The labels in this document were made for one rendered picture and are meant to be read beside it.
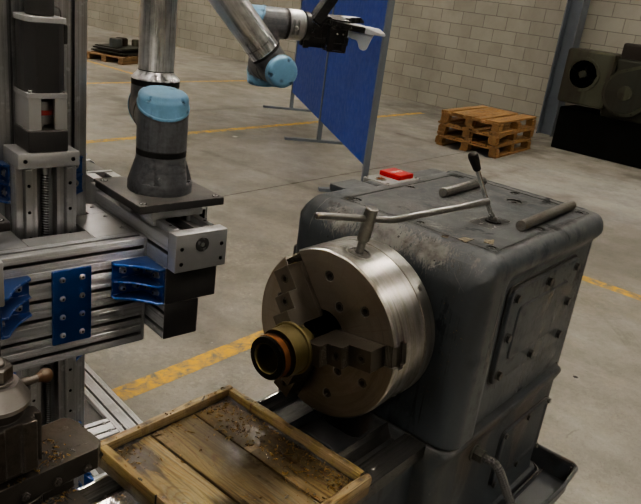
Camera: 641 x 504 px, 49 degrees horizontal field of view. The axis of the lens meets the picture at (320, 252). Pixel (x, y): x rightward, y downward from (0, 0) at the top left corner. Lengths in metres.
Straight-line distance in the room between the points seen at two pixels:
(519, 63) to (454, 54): 1.18
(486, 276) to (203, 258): 0.67
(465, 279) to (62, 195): 0.92
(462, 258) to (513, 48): 10.74
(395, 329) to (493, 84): 11.00
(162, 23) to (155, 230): 0.49
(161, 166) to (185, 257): 0.22
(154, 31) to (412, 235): 0.80
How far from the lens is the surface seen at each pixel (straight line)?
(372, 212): 1.17
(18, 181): 1.63
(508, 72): 11.96
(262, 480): 1.22
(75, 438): 1.08
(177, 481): 1.21
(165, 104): 1.61
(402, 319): 1.17
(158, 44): 1.75
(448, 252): 1.27
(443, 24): 12.55
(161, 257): 1.61
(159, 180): 1.64
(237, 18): 1.65
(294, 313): 1.19
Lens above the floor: 1.65
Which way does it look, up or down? 21 degrees down
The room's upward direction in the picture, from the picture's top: 8 degrees clockwise
